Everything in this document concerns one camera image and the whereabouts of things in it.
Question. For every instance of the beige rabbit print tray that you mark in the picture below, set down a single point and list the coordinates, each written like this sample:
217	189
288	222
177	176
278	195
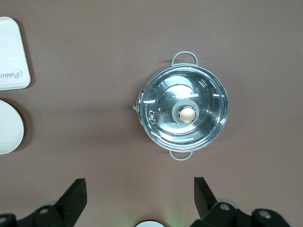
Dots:
11	52

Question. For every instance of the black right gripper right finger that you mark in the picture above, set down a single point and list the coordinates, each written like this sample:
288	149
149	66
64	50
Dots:
213	212

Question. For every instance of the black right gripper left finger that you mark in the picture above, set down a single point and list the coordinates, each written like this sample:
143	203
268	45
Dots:
68	208

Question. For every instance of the brown table cover mat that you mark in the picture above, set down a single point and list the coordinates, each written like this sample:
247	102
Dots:
71	47

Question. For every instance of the glass pot lid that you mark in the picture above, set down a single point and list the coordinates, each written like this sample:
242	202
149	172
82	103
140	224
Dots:
201	123

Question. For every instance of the cream round plate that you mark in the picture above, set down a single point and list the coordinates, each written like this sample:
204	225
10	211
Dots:
9	127

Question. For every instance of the pale green electric pot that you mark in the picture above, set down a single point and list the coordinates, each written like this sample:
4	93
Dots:
140	97

